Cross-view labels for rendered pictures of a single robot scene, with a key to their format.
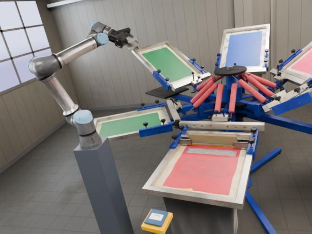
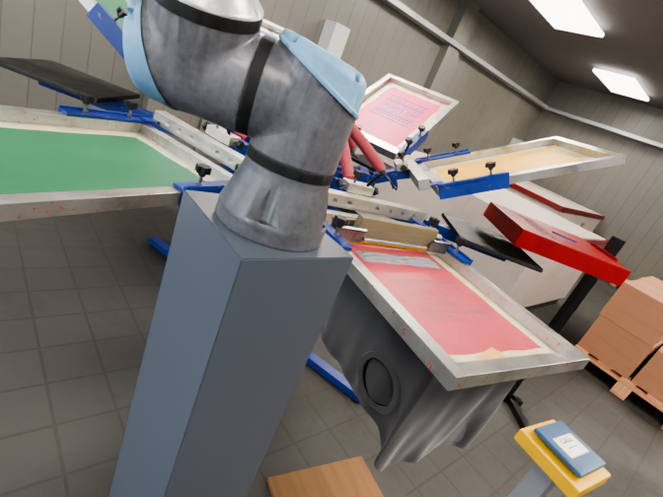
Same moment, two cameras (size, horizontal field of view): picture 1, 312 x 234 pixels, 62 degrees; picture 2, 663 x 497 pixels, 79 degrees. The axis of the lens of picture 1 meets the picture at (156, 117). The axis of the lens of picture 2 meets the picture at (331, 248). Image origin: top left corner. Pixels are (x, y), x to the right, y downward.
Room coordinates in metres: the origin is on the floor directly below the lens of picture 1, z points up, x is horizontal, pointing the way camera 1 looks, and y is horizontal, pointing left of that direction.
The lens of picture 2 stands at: (1.34, 0.91, 1.41)
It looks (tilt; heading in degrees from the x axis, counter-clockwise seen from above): 22 degrees down; 294
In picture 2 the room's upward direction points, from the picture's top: 23 degrees clockwise
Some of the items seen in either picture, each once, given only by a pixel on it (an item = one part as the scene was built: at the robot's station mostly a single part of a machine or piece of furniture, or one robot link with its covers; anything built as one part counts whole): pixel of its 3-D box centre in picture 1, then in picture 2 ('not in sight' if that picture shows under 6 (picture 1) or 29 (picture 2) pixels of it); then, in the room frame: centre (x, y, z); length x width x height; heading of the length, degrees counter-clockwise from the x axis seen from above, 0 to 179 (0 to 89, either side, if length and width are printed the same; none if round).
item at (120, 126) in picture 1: (142, 113); (137, 128); (2.42, 0.12, 1.05); 1.08 x 0.61 x 0.23; 92
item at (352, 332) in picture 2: not in sight; (365, 342); (1.56, -0.09, 0.77); 0.46 x 0.09 x 0.36; 152
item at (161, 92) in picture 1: (188, 98); (162, 121); (3.02, -0.43, 0.91); 1.34 x 0.41 x 0.08; 32
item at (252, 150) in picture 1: (252, 144); (438, 247); (1.60, -0.64, 0.97); 0.30 x 0.05 x 0.07; 152
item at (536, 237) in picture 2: not in sight; (551, 241); (1.24, -1.53, 1.06); 0.61 x 0.46 x 0.12; 32
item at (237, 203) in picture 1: (205, 159); (427, 278); (1.52, -0.28, 0.97); 0.79 x 0.58 x 0.04; 152
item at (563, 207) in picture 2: not in sight; (521, 210); (1.72, -7.55, 0.47); 2.46 x 1.99 x 0.94; 72
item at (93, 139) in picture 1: (89, 137); (281, 190); (1.63, 0.47, 1.25); 0.15 x 0.15 x 0.10
